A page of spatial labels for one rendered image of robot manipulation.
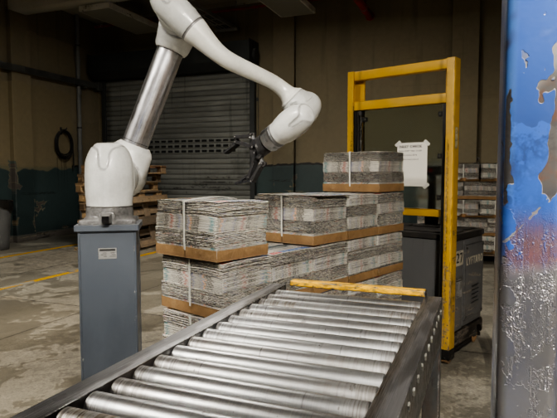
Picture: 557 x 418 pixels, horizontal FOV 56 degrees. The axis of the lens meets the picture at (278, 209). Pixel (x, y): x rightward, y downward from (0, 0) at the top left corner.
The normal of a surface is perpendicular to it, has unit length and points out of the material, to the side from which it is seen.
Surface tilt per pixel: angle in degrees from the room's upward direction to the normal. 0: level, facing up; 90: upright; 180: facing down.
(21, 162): 90
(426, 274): 90
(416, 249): 90
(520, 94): 90
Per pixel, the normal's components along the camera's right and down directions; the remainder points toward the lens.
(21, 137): 0.93, 0.03
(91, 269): 0.19, 0.07
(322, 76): -0.36, 0.07
